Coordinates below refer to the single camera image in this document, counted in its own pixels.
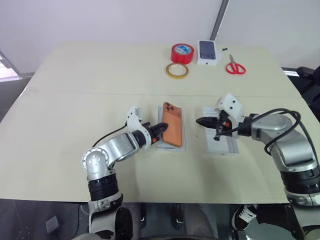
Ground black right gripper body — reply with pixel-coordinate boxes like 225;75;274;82
215;109;233;137

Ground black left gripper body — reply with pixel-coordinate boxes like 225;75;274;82
143;121;161;145

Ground orange smartphone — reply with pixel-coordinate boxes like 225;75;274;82
161;101;184;147

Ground white phone box base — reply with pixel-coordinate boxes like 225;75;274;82
156;104;188;152

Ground white phone box lid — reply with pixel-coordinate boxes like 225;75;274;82
201;106;241;155

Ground white box with phone picture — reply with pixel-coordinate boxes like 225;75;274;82
196;39;223;67

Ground yellow clear tape roll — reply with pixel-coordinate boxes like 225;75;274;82
165;62;190;80

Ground red tape roll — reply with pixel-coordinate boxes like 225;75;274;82
170;43;195;65

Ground black table leg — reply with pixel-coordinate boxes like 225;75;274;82
171;203;184;230
139;202;148;229

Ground black and white sneaker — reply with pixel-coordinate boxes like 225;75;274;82
230;204;258;231

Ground dark trouser leg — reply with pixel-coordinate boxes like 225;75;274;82
254;204;291;227

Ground grey floor block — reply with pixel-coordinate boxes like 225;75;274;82
45;216;60;233

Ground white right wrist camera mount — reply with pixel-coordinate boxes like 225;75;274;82
215;93;244;124

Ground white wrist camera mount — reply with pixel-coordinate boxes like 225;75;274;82
125;105;153;148
215;93;244;124

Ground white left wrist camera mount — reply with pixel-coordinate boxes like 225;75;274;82
125;105;153;148

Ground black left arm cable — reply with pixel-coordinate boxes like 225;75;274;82
91;122;128;148

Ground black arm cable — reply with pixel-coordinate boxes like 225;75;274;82
91;122;128;148
213;107;314;156

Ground red-handled scissors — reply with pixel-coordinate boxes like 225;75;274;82
225;53;248;75

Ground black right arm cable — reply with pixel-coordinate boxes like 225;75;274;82
213;107;314;156

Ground grey metal rail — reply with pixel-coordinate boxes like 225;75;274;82
208;0;231;42

